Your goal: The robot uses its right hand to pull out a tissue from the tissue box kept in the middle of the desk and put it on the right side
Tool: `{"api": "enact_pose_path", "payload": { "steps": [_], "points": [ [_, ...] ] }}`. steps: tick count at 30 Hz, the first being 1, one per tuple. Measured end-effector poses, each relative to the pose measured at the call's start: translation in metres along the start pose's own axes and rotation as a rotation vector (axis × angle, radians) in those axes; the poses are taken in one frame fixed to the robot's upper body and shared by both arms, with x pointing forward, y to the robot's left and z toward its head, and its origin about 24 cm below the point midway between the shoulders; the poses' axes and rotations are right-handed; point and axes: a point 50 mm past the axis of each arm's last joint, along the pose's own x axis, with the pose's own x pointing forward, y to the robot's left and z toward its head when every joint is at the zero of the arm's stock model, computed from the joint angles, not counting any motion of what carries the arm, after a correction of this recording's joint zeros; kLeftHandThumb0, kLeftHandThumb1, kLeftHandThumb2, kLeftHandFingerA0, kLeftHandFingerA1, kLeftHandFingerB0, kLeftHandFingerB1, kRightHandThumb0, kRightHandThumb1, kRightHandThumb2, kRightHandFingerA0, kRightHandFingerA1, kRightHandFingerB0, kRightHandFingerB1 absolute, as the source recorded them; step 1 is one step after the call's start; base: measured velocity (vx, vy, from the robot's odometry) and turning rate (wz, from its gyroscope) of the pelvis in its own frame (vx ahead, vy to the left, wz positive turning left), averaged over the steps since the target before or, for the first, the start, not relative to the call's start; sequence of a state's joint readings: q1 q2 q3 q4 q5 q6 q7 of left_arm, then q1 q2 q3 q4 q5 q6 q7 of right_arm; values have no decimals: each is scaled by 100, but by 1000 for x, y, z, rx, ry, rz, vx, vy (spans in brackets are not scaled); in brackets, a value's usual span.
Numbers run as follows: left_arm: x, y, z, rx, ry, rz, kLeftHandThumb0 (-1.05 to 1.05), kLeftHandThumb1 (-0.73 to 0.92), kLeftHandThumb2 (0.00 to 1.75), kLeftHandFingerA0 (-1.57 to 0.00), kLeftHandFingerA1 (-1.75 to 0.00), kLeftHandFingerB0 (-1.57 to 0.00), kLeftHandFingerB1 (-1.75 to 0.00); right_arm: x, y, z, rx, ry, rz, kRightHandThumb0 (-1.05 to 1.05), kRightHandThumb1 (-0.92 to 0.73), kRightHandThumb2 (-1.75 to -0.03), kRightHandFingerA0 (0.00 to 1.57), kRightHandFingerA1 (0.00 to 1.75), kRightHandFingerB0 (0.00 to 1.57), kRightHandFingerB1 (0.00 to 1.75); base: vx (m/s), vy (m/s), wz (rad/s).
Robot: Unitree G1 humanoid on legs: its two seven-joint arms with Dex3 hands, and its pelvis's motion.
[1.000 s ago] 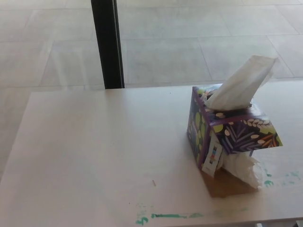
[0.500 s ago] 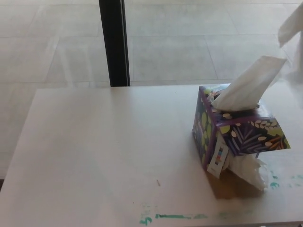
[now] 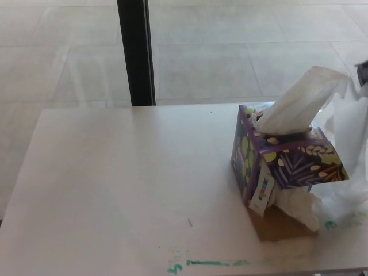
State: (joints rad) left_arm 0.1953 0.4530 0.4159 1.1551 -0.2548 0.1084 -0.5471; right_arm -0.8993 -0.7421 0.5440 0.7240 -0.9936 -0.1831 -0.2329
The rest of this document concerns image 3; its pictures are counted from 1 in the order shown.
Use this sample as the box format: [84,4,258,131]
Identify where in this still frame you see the white pulled-out tissue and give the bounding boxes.
[320,75,368,202]

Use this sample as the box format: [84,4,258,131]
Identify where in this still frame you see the purple floral tissue box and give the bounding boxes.
[231,101,350,242]

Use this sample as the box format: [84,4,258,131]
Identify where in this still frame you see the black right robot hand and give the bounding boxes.
[354,60,368,87]

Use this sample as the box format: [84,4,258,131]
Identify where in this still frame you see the black window frame post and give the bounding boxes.
[117,0,157,106]

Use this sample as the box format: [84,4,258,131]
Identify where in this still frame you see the white tissue standing in box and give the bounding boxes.
[255,65,350,136]

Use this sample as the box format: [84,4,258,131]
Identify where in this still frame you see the crumpled white tissues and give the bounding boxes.
[269,188,321,232]

